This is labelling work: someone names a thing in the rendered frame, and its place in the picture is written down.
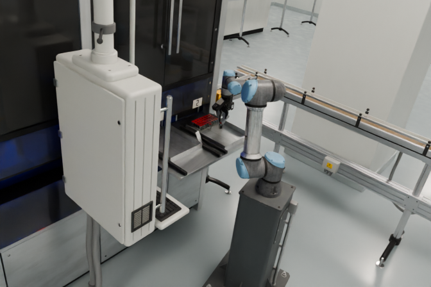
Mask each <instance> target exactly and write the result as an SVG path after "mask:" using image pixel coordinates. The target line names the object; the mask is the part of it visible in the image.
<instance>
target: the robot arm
mask: <svg viewBox="0 0 431 287"><path fill-rule="evenodd" d="M240 92H241V96H242V97H241V99H242V101H243V102H244V105H245V107H247V114H246V128H245V137H244V150H243V151H242V152H241V156H240V157H238V158H237V159H236V169H237V173H238V175H239V177H240V178H242V179H252V178H259V179H258V181H257V182H256V184H255V190H256V191H257V193H258V194H260V195H261V196H263V197H267V198H275V197H278V196H279V195H280V194H281V192H282V185H281V178H282V174H283V169H284V167H285V159H284V158H283V156H282V155H280V154H278V153H276V152H266V153H265V154H264V156H262V155H261V153H260V139H261V132H262V119H263V112H264V109H265V108H266V107H267V103H271V102H276V101H279V100H281V99H282V98H283V97H284V96H285V93H286V88H285V85H284V84H283V83H282V82H281V81H278V80H273V79H271V80H269V79H253V80H243V79H235V72H234V71H233V70H224V72H223V80H222V85H221V96H222V97H221V98H220V99H219V100H218V101H217V102H216V103H215V104H214V105H213V106H212V109H213V110H215V111H216V115H217V119H218V121H219V122H220V121H221V117H222V116H223V117H222V121H221V123H222V124H224V123H225V121H226V120H227V119H228V118H229V114H228V111H229V110H230V109H231V110H233V108H232V105H233V106H234V102H233V101H232V100H233V95H237V94H239V93H240Z"/></svg>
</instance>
